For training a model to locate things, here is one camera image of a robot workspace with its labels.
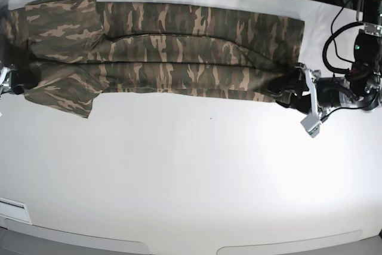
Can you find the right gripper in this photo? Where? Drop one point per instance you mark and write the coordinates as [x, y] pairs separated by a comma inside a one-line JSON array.
[[11, 82]]

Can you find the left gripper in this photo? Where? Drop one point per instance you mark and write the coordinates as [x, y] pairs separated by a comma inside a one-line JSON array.
[[328, 95]]

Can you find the camouflage T-shirt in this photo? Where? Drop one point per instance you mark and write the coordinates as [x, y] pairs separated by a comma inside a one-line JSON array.
[[68, 52]]

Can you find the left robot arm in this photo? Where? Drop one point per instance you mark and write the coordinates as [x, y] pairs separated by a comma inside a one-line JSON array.
[[354, 88]]

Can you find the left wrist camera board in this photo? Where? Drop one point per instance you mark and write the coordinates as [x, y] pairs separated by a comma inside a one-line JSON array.
[[311, 123]]

